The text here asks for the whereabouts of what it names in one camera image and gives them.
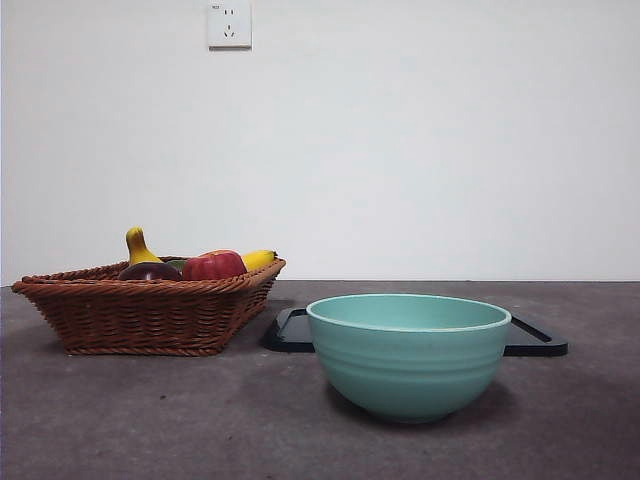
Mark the teal ceramic bowl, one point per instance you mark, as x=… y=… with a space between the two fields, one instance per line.
x=407 y=370

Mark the dark purple plum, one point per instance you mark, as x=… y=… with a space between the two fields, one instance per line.
x=150 y=272

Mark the dark rectangular tray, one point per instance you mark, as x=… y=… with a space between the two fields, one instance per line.
x=290 y=330

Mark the red apple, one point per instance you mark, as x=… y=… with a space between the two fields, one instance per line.
x=212 y=265

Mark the green avocado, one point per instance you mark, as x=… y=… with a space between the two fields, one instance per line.
x=177 y=262

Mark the yellow banana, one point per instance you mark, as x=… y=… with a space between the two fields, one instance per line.
x=137 y=247

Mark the brown wicker basket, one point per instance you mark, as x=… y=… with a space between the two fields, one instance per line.
x=145 y=315

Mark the white wall socket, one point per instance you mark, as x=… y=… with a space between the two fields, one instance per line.
x=229 y=24

